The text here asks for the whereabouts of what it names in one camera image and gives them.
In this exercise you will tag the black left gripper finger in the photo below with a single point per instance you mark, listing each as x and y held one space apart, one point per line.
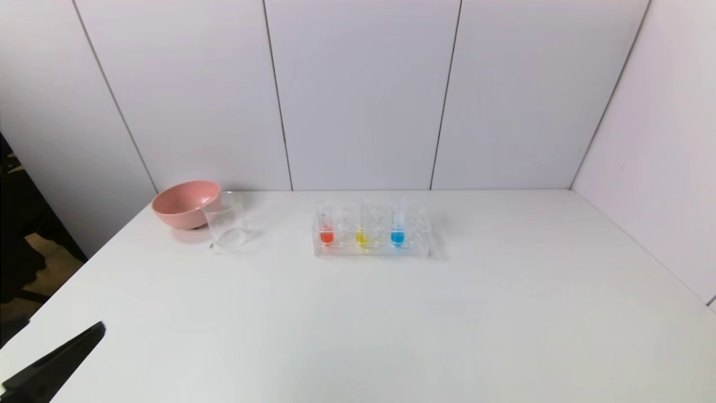
50 369

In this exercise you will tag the test tube with blue pigment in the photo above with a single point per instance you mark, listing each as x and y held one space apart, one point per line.
397 239

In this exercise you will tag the test tube with yellow pigment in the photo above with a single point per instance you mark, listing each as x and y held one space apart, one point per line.
362 239

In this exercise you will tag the clear acrylic test tube rack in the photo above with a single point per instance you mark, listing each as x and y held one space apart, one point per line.
417 249

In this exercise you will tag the pink bowl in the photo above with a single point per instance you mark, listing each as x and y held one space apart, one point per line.
179 210

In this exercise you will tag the clear glass beaker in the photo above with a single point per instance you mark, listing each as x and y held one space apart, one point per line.
226 238

